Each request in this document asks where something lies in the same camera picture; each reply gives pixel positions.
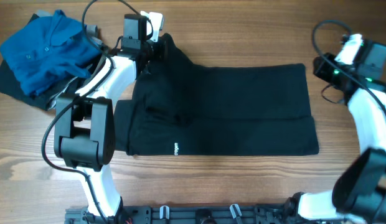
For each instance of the black folded garment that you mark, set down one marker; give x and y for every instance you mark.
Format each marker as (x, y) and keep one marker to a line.
(11, 87)

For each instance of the blue polo shirt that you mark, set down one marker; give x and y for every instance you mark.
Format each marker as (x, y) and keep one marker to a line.
(46, 51)

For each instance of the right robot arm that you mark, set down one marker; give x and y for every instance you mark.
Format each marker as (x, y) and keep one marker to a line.
(356, 196)

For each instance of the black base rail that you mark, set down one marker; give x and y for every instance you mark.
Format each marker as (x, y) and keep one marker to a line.
(254, 214)

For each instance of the grey folded garment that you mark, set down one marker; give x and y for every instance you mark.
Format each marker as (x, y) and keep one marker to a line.
(73, 84)

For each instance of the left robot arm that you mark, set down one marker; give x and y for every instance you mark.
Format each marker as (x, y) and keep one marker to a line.
(84, 127)

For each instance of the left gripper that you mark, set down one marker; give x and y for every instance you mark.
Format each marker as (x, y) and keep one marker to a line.
(160, 54)

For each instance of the black t-shirt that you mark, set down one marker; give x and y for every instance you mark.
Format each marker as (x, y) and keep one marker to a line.
(181, 108)

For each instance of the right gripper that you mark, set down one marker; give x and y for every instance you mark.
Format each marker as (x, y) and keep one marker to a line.
(319, 68)

